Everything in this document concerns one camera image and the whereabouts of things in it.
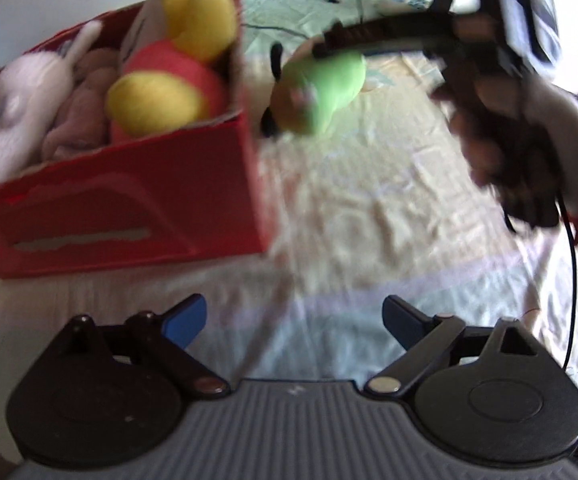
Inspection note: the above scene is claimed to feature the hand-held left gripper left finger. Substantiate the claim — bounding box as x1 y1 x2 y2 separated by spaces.
44 294 232 396

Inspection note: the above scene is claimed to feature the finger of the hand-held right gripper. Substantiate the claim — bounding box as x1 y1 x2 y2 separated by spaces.
311 10 475 58

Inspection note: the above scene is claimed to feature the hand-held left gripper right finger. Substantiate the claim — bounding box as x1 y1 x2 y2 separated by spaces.
364 296 542 395

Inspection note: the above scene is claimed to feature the green plush toy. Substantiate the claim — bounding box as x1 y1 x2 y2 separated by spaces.
261 42 367 138

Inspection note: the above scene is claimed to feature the red cardboard box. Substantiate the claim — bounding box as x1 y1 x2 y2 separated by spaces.
0 2 270 279

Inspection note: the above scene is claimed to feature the pink bear plush toy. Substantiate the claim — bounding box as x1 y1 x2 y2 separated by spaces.
41 47 120 163

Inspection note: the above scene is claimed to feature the person's right hand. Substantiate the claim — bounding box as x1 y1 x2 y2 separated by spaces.
429 67 578 216

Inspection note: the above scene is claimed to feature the yellow tiger plush toy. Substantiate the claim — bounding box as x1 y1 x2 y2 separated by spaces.
106 0 252 143

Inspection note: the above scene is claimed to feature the white bunny plush toy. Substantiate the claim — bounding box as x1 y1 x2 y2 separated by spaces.
0 20 104 193

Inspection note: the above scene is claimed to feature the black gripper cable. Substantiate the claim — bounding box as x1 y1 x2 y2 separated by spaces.
504 194 578 372

